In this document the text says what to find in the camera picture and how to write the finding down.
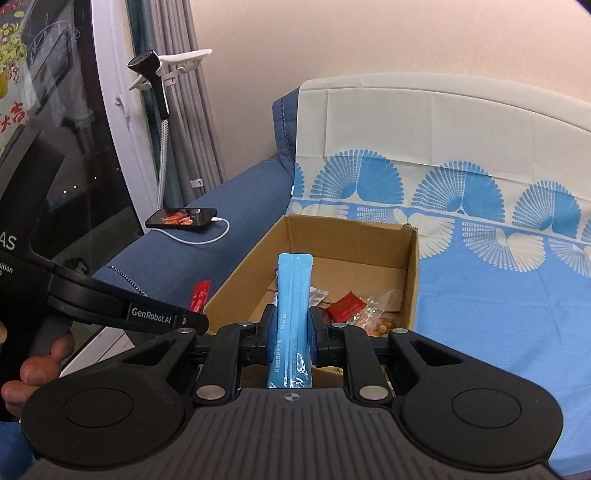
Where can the white phone holder clamp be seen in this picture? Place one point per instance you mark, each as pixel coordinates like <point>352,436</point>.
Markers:
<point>184,59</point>

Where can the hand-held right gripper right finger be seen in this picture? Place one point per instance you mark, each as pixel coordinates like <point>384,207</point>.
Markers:
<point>315,334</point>

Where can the silver stick packet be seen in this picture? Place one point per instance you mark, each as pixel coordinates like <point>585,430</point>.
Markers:
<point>318,295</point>

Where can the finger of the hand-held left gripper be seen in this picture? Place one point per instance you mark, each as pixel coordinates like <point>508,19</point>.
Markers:
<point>92,304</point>

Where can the blue fabric sofa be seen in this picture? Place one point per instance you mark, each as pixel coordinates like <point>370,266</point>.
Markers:
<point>221,203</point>

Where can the clear bag of candies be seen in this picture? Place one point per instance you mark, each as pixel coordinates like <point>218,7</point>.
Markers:
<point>374,304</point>

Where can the brown cardboard box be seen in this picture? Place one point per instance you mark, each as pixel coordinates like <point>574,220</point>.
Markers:
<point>360,244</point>

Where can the clear bag of coated nuts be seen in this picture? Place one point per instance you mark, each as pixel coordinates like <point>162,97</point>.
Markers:
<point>381,328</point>

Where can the light blue stick packet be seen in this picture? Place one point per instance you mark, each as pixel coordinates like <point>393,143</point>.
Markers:
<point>293,300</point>

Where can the person's left hand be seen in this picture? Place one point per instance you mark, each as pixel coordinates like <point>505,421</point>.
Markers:
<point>41,364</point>

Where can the teal curtain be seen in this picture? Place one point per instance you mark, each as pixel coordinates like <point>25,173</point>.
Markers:
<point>175,161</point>

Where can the colourful window decal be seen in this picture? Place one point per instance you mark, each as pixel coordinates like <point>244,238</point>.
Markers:
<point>9,50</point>

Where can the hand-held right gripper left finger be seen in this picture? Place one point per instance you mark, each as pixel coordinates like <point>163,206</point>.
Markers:
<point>272,334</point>

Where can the small red snack packet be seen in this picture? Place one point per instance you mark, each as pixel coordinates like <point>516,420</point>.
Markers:
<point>346,305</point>

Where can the blue and white printed blanket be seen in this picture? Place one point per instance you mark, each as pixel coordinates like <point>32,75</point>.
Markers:
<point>485,300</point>

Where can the long red snack bar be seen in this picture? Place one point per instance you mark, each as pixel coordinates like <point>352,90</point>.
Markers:
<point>201,297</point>

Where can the white window frame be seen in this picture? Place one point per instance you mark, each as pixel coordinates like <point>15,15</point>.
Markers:
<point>134,152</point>

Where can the grey curtain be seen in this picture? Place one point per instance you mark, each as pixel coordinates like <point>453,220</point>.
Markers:
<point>203,115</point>

